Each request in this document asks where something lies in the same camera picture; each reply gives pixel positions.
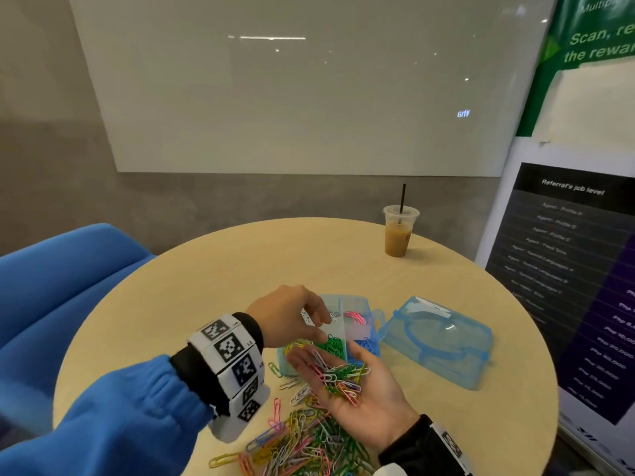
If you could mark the person's right hand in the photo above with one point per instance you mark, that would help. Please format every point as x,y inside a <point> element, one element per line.
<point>382,411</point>

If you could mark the person's left hand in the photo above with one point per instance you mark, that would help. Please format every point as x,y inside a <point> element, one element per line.
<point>283,317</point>

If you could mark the handful of assorted paper clips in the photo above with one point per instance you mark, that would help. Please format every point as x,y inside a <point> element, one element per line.
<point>337,377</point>

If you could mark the bunch of green paper clips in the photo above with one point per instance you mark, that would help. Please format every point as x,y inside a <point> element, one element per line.
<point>332,346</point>

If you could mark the blue compartment organizer box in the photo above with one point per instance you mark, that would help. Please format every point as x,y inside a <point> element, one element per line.
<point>347,304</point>

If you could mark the bunch of blue paper clips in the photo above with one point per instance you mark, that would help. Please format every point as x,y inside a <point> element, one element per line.
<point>367,346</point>

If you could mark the bunch of pink paper clips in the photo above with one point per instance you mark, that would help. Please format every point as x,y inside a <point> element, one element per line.
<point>355,317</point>

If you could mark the pile of coloured paper clips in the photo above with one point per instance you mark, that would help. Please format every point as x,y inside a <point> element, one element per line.
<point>293,446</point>

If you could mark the person's left forearm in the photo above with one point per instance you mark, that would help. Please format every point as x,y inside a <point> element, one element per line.
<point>89,431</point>

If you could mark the blue transparent box lid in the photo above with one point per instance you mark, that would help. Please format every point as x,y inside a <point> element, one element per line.
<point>437,342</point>

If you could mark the left wrist marker band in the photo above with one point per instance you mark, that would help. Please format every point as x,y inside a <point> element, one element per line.
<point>228,362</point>

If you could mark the wrist marker band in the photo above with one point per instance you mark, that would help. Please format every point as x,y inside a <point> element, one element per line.
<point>228,362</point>
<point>451,446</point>

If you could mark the right wrist marker band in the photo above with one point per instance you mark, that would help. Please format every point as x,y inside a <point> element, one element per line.
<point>451,446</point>

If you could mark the round wooden table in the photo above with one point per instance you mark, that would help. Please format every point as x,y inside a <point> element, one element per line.
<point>198,282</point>

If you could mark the iced coffee plastic cup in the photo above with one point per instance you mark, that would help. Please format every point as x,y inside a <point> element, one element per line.
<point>398,238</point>

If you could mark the black drinking straw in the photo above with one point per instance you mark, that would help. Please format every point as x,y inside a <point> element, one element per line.
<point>403,198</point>

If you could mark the blue upholstered chair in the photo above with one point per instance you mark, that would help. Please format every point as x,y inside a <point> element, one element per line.
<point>50,292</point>

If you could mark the standing poster banner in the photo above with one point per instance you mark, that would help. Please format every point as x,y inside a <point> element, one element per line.
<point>575,272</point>

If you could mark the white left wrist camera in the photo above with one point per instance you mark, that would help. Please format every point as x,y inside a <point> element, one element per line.
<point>238,416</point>

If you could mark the white wall board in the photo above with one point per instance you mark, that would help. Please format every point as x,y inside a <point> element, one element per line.
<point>317,84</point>

